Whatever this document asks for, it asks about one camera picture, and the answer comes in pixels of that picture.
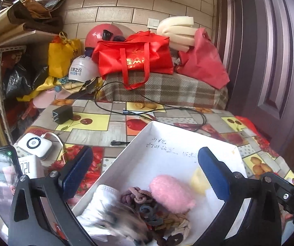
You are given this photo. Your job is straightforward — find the yellow cloth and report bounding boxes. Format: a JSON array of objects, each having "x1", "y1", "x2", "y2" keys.
[{"x1": 17, "y1": 75, "x2": 68, "y2": 101}]

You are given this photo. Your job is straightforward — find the black power adapter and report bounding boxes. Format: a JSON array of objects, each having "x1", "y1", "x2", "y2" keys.
[{"x1": 52, "y1": 105, "x2": 74, "y2": 125}]

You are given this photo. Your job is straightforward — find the white box with digits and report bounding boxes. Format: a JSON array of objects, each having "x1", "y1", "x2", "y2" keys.
[{"x1": 2, "y1": 155, "x2": 45, "y2": 185}]

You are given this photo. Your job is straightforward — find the brown bags on shelf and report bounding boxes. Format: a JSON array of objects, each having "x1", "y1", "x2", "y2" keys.
[{"x1": 7, "y1": 0, "x2": 68, "y2": 32}]

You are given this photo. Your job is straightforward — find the white power bank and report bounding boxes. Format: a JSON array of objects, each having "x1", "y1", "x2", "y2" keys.
[{"x1": 17, "y1": 133, "x2": 53, "y2": 161}]

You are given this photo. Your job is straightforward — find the red helmet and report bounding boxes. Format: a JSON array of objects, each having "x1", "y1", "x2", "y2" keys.
[{"x1": 85, "y1": 24, "x2": 124, "y2": 50}]

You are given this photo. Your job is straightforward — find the brown panelled door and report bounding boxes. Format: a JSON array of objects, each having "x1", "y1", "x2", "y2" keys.
[{"x1": 215, "y1": 0, "x2": 294, "y2": 175}]

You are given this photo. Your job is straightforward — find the beige hair tie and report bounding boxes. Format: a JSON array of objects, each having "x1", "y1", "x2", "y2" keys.
[{"x1": 162, "y1": 214, "x2": 191, "y2": 239}]

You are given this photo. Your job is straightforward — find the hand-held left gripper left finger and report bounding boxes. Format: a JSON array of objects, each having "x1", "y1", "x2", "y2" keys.
[{"x1": 8, "y1": 146, "x2": 96, "y2": 246}]

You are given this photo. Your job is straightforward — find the fruit print tablecloth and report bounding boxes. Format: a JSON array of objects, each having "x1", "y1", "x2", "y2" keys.
[{"x1": 14, "y1": 97, "x2": 294, "y2": 246}]

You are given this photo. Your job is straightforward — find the pink fluffy ball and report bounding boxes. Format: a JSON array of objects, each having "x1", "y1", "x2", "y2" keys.
[{"x1": 149, "y1": 175, "x2": 196, "y2": 214}]

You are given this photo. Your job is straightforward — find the white charging cable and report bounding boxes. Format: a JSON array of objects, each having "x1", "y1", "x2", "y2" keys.
[{"x1": 40, "y1": 132, "x2": 67, "y2": 164}]

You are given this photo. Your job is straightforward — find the white helmet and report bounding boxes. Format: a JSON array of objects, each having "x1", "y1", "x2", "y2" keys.
[{"x1": 68, "y1": 55, "x2": 101, "y2": 84}]

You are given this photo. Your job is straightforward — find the dark brown hair tie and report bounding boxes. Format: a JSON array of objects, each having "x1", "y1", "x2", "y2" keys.
[{"x1": 156, "y1": 233, "x2": 185, "y2": 246}]

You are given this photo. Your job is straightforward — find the plaid cloth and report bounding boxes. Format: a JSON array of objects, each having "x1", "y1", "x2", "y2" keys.
[{"x1": 103, "y1": 70, "x2": 228, "y2": 110}]

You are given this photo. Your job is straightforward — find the pale yellow sponge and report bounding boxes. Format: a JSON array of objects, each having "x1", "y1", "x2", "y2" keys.
[{"x1": 190, "y1": 168, "x2": 210, "y2": 196}]

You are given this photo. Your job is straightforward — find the blue hair tie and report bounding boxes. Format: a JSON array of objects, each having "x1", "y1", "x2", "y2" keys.
[{"x1": 139, "y1": 204, "x2": 163, "y2": 224}]

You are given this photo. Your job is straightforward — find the white cardboard box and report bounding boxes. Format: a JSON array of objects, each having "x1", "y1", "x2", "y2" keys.
[{"x1": 71, "y1": 120, "x2": 247, "y2": 246}]

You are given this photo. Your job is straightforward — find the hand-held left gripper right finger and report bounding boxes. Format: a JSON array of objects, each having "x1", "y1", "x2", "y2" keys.
[{"x1": 198, "y1": 147, "x2": 282, "y2": 246}]

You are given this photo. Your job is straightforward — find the yellow tote bag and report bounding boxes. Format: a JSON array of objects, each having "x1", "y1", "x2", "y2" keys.
[{"x1": 48, "y1": 32, "x2": 82, "y2": 79}]

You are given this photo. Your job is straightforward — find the long black cable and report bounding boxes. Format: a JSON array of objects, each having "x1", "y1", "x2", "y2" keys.
[{"x1": 94, "y1": 81, "x2": 206, "y2": 131}]

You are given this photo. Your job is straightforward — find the white foam pieces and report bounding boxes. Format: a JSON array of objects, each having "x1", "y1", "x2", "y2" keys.
[{"x1": 157, "y1": 17, "x2": 201, "y2": 53}]

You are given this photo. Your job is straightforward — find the white cloth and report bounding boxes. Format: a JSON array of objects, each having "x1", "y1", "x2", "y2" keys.
[{"x1": 76, "y1": 184, "x2": 127, "y2": 236}]

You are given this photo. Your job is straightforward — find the black plastic bag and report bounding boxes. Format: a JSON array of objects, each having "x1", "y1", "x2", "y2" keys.
[{"x1": 5, "y1": 63, "x2": 48, "y2": 98}]

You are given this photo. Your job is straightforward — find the red plastic bag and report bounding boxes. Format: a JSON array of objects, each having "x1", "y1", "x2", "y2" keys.
[{"x1": 176, "y1": 28, "x2": 230, "y2": 90}]

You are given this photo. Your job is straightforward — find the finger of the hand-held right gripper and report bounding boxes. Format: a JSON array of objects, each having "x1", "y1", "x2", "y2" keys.
[{"x1": 277, "y1": 183, "x2": 294, "y2": 226}]

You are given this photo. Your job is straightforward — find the red tote bag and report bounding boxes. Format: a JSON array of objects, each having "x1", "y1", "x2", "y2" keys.
[{"x1": 92, "y1": 31, "x2": 174, "y2": 90}]

